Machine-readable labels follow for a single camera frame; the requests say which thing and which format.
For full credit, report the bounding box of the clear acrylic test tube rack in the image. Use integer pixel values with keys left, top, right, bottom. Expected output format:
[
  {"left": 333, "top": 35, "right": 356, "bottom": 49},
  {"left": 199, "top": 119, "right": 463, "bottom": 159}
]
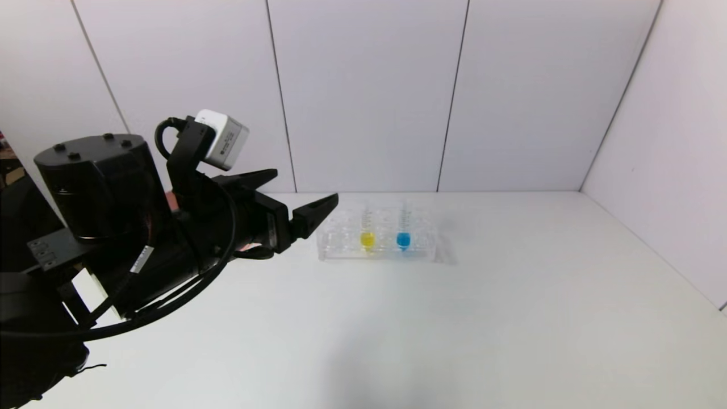
[{"left": 316, "top": 200, "right": 441, "bottom": 263}]

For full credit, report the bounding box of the test tube with yellow pigment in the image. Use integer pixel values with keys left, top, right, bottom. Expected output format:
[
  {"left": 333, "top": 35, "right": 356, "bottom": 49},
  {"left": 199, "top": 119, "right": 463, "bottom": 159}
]
[{"left": 360, "top": 199, "right": 376, "bottom": 254}]

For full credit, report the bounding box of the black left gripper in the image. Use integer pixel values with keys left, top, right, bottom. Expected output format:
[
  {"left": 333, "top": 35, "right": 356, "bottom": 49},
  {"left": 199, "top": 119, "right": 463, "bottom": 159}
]
[{"left": 196, "top": 168, "right": 339, "bottom": 261}]

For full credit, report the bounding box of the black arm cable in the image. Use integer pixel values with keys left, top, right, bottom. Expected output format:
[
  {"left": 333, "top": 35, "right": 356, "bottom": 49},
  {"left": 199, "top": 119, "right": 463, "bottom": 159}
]
[{"left": 0, "top": 187, "right": 237, "bottom": 342}]

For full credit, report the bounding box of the test tube with blue pigment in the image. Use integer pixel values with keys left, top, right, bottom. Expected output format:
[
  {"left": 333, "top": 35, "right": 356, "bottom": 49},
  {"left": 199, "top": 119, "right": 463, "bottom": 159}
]
[{"left": 396, "top": 199, "right": 412, "bottom": 252}]

